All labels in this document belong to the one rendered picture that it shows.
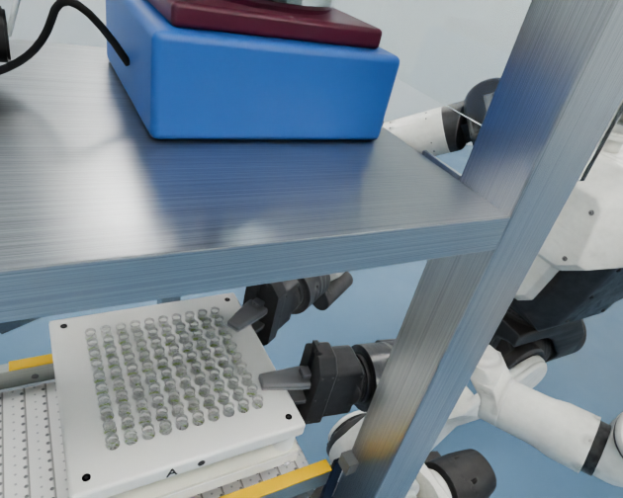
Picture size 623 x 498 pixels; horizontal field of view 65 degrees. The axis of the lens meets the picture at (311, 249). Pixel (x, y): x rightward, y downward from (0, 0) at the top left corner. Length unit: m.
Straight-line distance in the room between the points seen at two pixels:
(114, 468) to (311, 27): 0.44
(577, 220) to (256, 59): 0.55
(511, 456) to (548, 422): 1.44
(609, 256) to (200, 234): 0.63
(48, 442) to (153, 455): 0.20
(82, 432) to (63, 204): 0.33
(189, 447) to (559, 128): 0.45
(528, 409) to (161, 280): 0.53
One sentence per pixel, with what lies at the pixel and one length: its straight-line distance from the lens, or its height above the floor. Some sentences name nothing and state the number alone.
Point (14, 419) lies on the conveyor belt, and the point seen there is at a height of 0.88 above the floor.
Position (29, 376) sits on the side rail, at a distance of 0.78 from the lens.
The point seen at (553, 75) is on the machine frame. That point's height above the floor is 1.42.
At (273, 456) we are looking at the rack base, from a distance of 0.62.
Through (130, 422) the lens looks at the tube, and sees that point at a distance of 0.59.
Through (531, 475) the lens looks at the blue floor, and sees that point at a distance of 2.11.
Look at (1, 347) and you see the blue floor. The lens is 2.14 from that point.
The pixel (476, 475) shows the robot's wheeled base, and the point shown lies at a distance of 1.52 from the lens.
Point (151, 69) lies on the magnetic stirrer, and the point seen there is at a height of 1.37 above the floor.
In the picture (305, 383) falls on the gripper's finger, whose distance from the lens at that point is 0.62.
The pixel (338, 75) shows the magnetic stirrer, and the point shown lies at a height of 1.38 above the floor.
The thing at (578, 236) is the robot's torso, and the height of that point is 1.19.
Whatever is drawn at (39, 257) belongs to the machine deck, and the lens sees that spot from 0.25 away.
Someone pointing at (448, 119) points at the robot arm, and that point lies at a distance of 0.98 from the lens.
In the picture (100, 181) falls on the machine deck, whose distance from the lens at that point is 0.32.
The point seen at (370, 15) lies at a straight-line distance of 0.64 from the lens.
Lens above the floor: 1.47
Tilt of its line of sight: 32 degrees down
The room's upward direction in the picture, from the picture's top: 14 degrees clockwise
